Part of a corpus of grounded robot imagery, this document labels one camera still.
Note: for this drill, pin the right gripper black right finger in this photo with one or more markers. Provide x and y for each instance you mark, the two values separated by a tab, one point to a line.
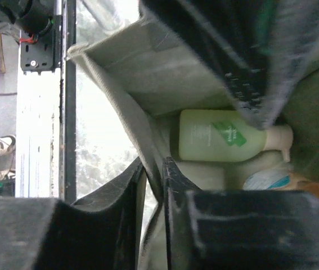
238	229

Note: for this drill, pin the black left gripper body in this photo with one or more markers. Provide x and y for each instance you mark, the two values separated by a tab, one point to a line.
260	49

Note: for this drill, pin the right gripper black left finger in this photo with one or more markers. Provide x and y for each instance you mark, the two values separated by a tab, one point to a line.
99	231

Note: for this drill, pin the orange bottle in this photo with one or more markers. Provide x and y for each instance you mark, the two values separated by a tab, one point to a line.
280	179

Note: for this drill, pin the green lotion bottle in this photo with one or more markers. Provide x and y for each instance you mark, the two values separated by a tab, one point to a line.
224	136

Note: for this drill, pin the aluminium rail frame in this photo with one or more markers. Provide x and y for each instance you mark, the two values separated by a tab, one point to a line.
46	110

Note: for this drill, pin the olive green canvas bag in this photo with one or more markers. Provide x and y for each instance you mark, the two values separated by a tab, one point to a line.
150	76

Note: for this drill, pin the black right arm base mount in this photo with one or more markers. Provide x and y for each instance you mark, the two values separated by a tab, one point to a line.
39	22

